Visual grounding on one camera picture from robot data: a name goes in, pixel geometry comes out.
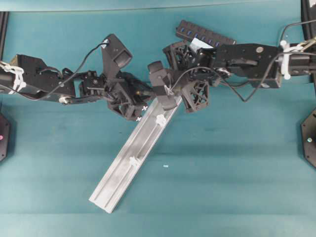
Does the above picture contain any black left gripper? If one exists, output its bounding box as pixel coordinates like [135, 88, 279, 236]
[79, 71, 155, 121]

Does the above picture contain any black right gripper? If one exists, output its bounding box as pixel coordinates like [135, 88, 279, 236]
[162, 41, 230, 113]

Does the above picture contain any black USB cable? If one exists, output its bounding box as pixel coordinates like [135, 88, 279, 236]
[170, 19, 316, 103]

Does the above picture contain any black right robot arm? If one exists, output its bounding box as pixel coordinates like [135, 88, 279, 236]
[157, 40, 316, 113]

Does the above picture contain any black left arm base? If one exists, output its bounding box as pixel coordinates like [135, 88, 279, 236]
[0, 113, 11, 161]

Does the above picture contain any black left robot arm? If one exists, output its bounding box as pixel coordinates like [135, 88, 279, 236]
[0, 54, 154, 121]

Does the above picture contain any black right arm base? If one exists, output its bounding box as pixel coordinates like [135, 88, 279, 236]
[301, 109, 316, 168]

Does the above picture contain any black USB hub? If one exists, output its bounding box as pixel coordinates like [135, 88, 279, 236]
[176, 20, 236, 48]

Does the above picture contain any green table cloth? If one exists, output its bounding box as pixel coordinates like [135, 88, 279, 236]
[0, 0, 316, 237]

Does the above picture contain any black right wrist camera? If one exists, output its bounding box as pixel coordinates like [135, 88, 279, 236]
[148, 61, 177, 111]

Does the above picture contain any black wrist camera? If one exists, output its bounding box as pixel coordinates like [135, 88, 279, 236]
[101, 34, 132, 78]
[148, 61, 177, 111]

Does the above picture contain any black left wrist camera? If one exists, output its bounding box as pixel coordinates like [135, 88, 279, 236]
[101, 34, 132, 78]

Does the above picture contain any aluminium rail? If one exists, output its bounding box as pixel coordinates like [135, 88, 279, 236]
[89, 96, 182, 213]

